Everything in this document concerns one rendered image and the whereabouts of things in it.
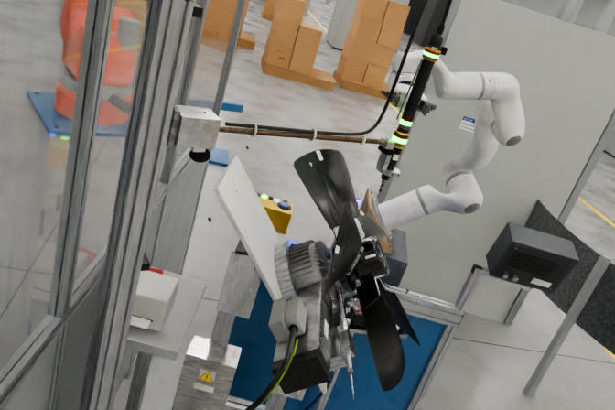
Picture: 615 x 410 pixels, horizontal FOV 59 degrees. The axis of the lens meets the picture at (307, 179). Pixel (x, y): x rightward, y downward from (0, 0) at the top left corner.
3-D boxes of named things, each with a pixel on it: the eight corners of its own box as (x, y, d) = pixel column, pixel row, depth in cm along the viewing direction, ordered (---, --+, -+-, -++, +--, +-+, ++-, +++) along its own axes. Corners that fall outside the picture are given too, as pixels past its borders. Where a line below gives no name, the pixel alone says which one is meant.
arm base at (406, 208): (370, 190, 239) (409, 174, 235) (387, 224, 246) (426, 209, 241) (372, 211, 222) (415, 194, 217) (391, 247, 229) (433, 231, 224)
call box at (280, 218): (242, 226, 203) (250, 201, 200) (247, 215, 213) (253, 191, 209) (284, 238, 204) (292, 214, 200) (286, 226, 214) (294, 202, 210)
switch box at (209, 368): (170, 411, 162) (185, 354, 154) (179, 389, 171) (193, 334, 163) (219, 424, 163) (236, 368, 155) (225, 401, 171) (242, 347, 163)
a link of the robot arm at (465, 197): (420, 197, 238) (473, 176, 232) (434, 232, 226) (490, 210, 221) (413, 184, 228) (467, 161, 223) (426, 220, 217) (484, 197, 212)
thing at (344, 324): (337, 290, 157) (351, 403, 129) (334, 285, 156) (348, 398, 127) (344, 288, 156) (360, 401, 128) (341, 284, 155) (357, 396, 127)
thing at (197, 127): (169, 149, 116) (177, 113, 113) (159, 136, 121) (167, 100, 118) (213, 152, 122) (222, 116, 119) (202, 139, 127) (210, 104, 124)
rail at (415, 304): (239, 265, 213) (243, 249, 210) (241, 261, 217) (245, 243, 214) (457, 328, 218) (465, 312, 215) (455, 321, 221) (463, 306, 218)
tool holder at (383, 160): (380, 177, 153) (392, 145, 150) (366, 166, 158) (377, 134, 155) (404, 178, 158) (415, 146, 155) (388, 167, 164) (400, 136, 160)
